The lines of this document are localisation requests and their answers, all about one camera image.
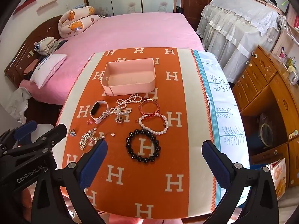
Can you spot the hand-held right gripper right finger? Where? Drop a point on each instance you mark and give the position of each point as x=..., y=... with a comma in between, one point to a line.
x=217, y=164

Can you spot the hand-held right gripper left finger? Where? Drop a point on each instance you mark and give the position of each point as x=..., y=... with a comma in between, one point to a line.
x=93, y=165

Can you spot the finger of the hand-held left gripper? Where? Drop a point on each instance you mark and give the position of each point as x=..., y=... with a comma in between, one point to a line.
x=24, y=130
x=56, y=131

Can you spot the blue flower hair clip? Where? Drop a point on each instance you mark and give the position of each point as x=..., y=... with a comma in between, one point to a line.
x=72, y=133

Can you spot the gold leaf brooch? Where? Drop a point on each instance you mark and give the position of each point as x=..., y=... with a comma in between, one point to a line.
x=87, y=140

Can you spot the pearl drop earring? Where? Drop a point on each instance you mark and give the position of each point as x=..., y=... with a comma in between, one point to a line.
x=113, y=134

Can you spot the white smartwatch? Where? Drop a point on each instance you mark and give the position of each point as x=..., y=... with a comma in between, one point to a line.
x=94, y=108

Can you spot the small silver charm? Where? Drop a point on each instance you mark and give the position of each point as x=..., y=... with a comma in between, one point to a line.
x=118, y=119

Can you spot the silver pearl hair clip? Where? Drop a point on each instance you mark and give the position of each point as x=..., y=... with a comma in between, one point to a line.
x=123, y=111

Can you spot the red bangle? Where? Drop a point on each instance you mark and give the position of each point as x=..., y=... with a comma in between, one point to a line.
x=141, y=108

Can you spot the pink storage box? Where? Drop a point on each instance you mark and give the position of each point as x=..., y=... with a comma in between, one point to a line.
x=130, y=89

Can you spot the white crumpled cloth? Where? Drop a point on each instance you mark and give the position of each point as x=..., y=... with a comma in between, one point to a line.
x=18, y=100

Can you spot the orange monogram blanket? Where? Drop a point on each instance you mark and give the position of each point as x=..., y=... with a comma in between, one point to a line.
x=144, y=186

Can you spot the dark round appliance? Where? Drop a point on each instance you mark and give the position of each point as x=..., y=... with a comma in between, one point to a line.
x=266, y=130

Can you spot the orange printed carton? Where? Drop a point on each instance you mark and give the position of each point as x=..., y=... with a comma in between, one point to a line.
x=278, y=177

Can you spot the white blue floral tablecloth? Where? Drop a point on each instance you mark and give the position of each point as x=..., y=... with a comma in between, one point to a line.
x=222, y=102

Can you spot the white pillow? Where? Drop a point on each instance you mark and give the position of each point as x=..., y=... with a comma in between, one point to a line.
x=48, y=68

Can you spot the wooden headboard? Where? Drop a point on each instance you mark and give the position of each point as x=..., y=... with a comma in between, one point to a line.
x=21, y=58

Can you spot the stack of folded clothes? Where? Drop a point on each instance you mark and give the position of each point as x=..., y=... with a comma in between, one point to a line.
x=48, y=45

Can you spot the wooden dresser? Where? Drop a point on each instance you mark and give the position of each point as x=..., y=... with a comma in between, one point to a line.
x=264, y=91

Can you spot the bear print rolled quilt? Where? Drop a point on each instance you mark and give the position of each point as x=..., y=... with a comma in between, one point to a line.
x=74, y=23

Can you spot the small white device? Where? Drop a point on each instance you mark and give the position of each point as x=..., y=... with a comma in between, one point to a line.
x=293, y=78

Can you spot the pink bed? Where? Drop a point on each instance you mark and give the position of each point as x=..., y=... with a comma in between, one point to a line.
x=140, y=32

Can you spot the white lace furniture cover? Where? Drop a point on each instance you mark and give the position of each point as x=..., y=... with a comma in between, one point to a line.
x=236, y=25

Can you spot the light wooden bookshelf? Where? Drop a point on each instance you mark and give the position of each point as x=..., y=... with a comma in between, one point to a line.
x=290, y=30

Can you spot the pile of books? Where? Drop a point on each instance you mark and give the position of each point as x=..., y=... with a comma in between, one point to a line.
x=264, y=0

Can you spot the red wall decoration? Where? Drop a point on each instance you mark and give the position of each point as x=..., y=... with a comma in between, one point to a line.
x=25, y=4

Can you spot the pale wall decoration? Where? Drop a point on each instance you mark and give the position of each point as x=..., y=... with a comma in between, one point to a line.
x=46, y=5

